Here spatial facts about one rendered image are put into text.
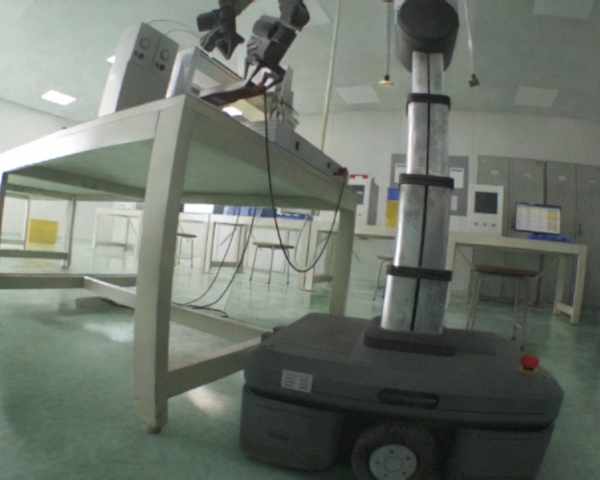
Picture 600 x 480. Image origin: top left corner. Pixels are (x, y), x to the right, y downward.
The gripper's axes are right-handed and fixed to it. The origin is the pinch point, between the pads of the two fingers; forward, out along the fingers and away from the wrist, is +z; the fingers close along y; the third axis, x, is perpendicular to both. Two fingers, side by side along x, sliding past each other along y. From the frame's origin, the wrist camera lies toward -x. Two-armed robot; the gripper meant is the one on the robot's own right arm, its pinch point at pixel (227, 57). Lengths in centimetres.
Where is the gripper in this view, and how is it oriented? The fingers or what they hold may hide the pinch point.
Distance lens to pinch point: 112.9
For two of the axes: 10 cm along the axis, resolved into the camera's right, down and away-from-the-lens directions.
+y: -5.3, -0.7, -8.5
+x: 8.4, -1.8, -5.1
